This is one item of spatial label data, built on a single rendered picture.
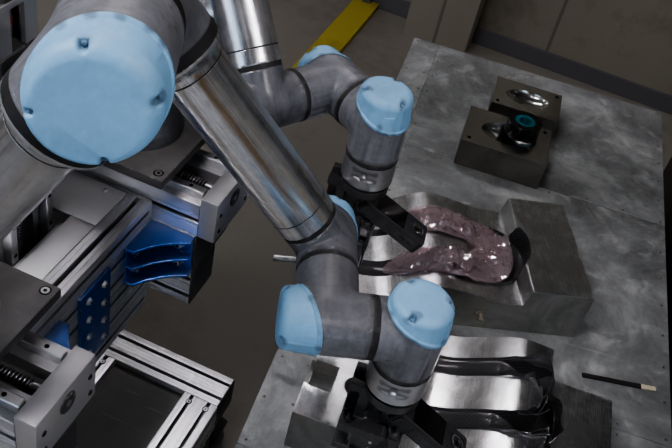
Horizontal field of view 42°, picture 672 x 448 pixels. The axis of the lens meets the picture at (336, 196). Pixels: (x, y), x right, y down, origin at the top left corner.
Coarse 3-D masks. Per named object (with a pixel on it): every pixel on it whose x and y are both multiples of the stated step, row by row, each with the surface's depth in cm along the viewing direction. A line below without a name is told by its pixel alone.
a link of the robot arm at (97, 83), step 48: (96, 0) 72; (144, 0) 74; (48, 48) 68; (96, 48) 67; (144, 48) 70; (0, 96) 74; (48, 96) 69; (96, 96) 69; (144, 96) 70; (0, 144) 76; (48, 144) 71; (96, 144) 72; (144, 144) 73; (0, 192) 79; (48, 192) 81; (0, 240) 85
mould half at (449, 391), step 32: (448, 352) 146; (480, 352) 145; (512, 352) 143; (544, 352) 144; (448, 384) 141; (480, 384) 139; (512, 384) 137; (320, 416) 131; (576, 416) 144; (608, 416) 145
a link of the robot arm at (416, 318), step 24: (408, 288) 96; (432, 288) 97; (384, 312) 96; (408, 312) 94; (432, 312) 94; (384, 336) 95; (408, 336) 94; (432, 336) 94; (384, 360) 97; (408, 360) 97; (432, 360) 98; (408, 384) 100
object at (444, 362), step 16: (448, 368) 144; (464, 368) 143; (480, 368) 142; (496, 368) 141; (512, 368) 142; (528, 368) 141; (544, 368) 139; (544, 384) 136; (544, 400) 133; (448, 416) 136; (464, 416) 135; (480, 416) 134; (496, 416) 134; (512, 416) 133; (528, 416) 133; (544, 416) 141; (560, 416) 139; (512, 432) 130; (528, 432) 129; (544, 432) 130; (560, 432) 136
